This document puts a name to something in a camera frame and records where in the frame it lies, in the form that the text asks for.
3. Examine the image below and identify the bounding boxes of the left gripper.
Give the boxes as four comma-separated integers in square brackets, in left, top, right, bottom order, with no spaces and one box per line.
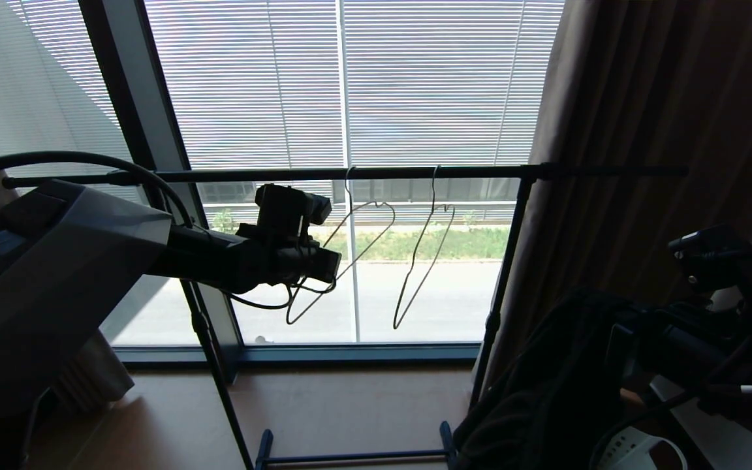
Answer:
[243,240,343,293]

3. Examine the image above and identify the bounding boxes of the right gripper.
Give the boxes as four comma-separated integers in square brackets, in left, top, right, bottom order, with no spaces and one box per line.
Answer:
[604,319,734,387]

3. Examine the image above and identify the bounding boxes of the black garment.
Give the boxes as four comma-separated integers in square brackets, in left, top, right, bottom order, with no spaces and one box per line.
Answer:
[452,287,631,470]

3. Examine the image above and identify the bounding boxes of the pink clothes hanger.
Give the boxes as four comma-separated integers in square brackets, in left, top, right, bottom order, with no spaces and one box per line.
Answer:
[285,164,398,326]
[392,164,456,330]

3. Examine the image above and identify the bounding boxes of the white laundry basket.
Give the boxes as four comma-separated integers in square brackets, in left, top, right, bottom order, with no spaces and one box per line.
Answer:
[601,428,689,470]

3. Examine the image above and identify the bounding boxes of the black clothes rack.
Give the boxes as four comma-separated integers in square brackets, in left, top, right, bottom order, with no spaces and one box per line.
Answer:
[3,162,689,470]

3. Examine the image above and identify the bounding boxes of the brown curtain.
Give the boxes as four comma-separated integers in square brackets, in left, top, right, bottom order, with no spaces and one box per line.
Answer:
[0,85,135,412]
[471,0,752,405]

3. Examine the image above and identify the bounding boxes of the window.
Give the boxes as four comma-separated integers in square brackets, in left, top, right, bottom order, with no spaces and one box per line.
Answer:
[0,0,566,366]

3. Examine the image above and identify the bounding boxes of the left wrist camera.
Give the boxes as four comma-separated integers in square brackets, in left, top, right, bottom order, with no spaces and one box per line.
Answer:
[237,184,333,247]

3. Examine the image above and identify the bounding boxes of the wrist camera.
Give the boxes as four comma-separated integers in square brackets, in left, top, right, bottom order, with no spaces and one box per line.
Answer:
[668,225,752,293]
[237,184,333,247]

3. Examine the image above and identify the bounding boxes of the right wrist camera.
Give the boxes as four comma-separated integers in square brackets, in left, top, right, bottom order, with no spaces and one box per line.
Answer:
[668,225,752,293]

